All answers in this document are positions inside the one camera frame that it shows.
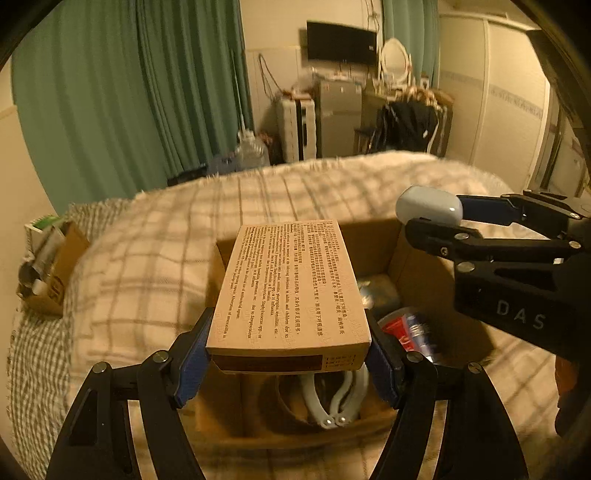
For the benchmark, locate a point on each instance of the small cardboard box with items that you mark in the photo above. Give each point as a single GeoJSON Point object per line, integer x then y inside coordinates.
{"type": "Point", "coordinates": [53, 248]}

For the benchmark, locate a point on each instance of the black jacket on chair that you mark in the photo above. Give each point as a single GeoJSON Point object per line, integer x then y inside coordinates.
{"type": "Point", "coordinates": [404, 126]}

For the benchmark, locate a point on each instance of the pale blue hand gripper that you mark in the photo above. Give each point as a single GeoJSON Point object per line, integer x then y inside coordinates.
{"type": "Point", "coordinates": [337, 406]}

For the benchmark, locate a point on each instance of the plaid beige blanket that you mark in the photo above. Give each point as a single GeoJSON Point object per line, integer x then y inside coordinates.
{"type": "Point", "coordinates": [150, 271]}

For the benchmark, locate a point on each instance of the green curtain left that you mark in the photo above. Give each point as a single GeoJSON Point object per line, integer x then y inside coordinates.
{"type": "Point", "coordinates": [118, 97]}

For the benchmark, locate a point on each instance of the green curtain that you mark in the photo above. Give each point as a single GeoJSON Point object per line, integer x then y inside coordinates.
{"type": "Point", "coordinates": [118, 97]}
{"type": "Point", "coordinates": [416, 24]}

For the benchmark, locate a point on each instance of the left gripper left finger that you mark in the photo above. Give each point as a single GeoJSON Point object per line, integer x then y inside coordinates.
{"type": "Point", "coordinates": [124, 422]}

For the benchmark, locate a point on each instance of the checked grey bed sheet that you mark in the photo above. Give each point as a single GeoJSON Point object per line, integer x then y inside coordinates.
{"type": "Point", "coordinates": [48, 352]}

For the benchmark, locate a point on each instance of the black wall television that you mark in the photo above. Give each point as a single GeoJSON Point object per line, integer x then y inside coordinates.
{"type": "Point", "coordinates": [341, 43]}

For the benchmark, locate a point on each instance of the large water bottle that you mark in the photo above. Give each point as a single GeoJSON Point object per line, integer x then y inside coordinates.
{"type": "Point", "coordinates": [251, 152]}

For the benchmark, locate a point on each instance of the beige printed carton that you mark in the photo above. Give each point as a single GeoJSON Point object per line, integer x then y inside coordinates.
{"type": "Point", "coordinates": [289, 303]}

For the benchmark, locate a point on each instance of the operator right hand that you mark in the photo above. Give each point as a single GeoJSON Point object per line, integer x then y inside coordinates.
{"type": "Point", "coordinates": [566, 377]}

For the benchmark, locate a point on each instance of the white oval mirror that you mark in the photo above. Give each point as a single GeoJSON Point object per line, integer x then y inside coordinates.
{"type": "Point", "coordinates": [395, 64]}

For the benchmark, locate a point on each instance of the green curtain right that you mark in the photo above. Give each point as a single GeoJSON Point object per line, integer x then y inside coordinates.
{"type": "Point", "coordinates": [416, 24]}

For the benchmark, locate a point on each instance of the grey mini fridge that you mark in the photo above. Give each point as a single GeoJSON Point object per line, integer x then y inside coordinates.
{"type": "Point", "coordinates": [338, 110]}

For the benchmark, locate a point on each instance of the clear plastic round container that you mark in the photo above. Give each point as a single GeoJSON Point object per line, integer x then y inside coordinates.
{"type": "Point", "coordinates": [379, 295]}

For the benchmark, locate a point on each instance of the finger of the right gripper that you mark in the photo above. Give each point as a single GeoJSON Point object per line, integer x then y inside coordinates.
{"type": "Point", "coordinates": [531, 208]}
{"type": "Point", "coordinates": [460, 244]}

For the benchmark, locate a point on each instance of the pale blue earbud case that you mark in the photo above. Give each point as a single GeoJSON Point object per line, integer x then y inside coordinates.
{"type": "Point", "coordinates": [429, 203]}

